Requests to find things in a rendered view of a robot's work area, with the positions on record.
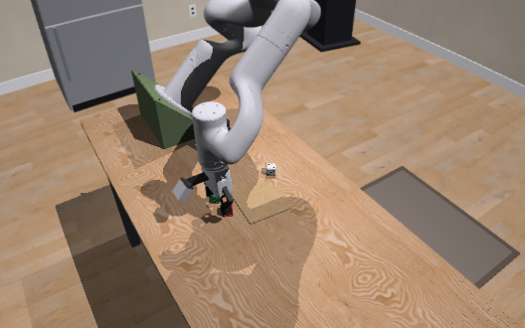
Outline red die with white pips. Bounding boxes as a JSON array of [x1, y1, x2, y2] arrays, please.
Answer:
[[223, 205, 233, 217]]

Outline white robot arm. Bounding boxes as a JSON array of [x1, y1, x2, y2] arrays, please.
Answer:
[[154, 0, 321, 169]]

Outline grey die with black pips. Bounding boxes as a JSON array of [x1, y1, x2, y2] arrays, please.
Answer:
[[266, 163, 275, 176]]

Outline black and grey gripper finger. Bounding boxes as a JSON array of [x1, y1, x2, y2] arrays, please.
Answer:
[[205, 186, 214, 197], [220, 187, 234, 216]]

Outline beige flat mat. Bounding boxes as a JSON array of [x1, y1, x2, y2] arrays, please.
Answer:
[[231, 181, 291, 224]]

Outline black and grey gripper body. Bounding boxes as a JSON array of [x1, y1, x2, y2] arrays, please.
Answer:
[[202, 164, 233, 199]]

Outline green die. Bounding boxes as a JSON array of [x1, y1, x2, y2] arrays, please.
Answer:
[[209, 195, 220, 204]]

